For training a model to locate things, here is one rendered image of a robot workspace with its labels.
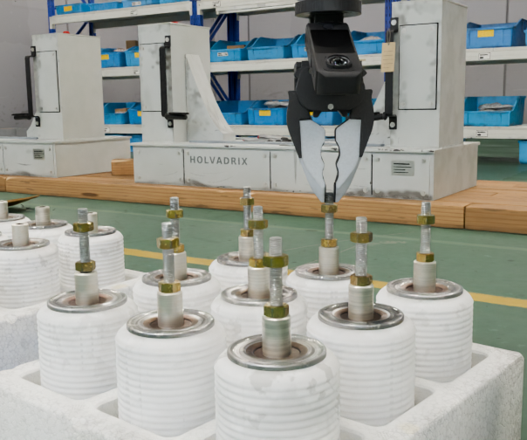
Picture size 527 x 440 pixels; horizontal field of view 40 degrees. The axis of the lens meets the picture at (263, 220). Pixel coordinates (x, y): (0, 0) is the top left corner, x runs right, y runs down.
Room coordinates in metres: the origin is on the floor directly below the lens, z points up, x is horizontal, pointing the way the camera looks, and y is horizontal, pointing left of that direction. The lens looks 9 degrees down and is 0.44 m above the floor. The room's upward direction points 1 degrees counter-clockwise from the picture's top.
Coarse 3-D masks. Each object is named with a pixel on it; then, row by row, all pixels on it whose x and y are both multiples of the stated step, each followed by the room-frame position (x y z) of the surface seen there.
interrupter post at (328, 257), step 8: (320, 248) 0.78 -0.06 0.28; (328, 248) 0.78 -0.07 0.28; (336, 248) 0.78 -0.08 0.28; (320, 256) 0.78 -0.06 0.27; (328, 256) 0.78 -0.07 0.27; (336, 256) 0.78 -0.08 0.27; (320, 264) 0.78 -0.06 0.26; (328, 264) 0.78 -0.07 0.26; (336, 264) 0.78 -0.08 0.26; (320, 272) 0.78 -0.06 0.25; (328, 272) 0.77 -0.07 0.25; (336, 272) 0.78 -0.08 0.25
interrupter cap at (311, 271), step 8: (312, 264) 0.82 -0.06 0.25; (344, 264) 0.81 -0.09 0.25; (296, 272) 0.78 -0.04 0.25; (304, 272) 0.78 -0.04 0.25; (312, 272) 0.78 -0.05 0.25; (344, 272) 0.79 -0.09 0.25; (352, 272) 0.77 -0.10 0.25; (320, 280) 0.75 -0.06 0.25; (328, 280) 0.75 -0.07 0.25; (336, 280) 0.75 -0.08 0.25
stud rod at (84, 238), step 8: (80, 208) 0.68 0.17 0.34; (80, 216) 0.68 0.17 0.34; (80, 232) 0.68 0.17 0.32; (88, 232) 0.68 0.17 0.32; (80, 240) 0.68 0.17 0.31; (88, 240) 0.68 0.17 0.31; (80, 248) 0.68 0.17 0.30; (88, 248) 0.68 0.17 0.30; (80, 256) 0.68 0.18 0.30; (88, 256) 0.68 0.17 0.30; (88, 272) 0.68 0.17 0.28
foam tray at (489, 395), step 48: (0, 384) 0.65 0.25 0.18; (432, 384) 0.64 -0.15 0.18; (480, 384) 0.64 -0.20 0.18; (0, 432) 0.65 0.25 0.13; (48, 432) 0.60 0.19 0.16; (96, 432) 0.55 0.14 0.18; (144, 432) 0.54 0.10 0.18; (192, 432) 0.54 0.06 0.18; (384, 432) 0.54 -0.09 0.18; (432, 432) 0.56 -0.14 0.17; (480, 432) 0.63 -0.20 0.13
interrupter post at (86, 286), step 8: (80, 272) 0.68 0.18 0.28; (96, 272) 0.68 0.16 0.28; (80, 280) 0.67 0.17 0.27; (88, 280) 0.67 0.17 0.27; (96, 280) 0.68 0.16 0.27; (80, 288) 0.67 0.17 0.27; (88, 288) 0.67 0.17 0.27; (96, 288) 0.68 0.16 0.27; (80, 296) 0.67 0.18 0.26; (88, 296) 0.67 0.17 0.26; (96, 296) 0.68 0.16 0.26; (80, 304) 0.67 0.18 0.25; (88, 304) 0.67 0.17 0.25
